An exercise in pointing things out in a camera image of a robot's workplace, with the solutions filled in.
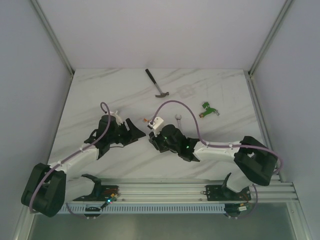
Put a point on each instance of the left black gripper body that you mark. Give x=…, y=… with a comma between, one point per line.
x=127, y=131

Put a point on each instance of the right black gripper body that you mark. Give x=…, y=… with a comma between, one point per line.
x=162, y=142

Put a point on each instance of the black fuse box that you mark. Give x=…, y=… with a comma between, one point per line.
x=163, y=149

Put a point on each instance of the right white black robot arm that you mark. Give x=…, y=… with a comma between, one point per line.
x=255, y=165

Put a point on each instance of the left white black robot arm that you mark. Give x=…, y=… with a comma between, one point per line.
x=50, y=186

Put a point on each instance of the clear plastic fuse box cover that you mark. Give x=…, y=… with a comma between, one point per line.
x=186, y=91

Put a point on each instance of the silver combination wrench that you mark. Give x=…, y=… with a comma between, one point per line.
x=178, y=118

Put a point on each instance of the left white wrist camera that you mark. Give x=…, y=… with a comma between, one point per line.
x=116, y=116

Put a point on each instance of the claw hammer black handle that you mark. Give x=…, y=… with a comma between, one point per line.
x=161, y=93

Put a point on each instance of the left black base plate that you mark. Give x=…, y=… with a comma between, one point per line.
x=110, y=192

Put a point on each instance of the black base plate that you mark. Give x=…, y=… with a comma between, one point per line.
x=222, y=194
x=110, y=192

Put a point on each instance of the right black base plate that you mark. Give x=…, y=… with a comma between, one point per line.
x=222, y=194

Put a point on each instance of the grey slotted cable duct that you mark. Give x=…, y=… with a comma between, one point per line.
x=202, y=208

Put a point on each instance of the aluminium mounting rail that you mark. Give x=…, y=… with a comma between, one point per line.
x=157, y=191

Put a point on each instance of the left aluminium frame post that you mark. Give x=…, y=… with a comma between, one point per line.
x=52, y=36

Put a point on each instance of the aluminium frame post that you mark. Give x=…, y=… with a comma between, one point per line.
x=52, y=36
x=271, y=36

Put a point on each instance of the right aluminium frame post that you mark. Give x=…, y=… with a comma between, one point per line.
x=271, y=36

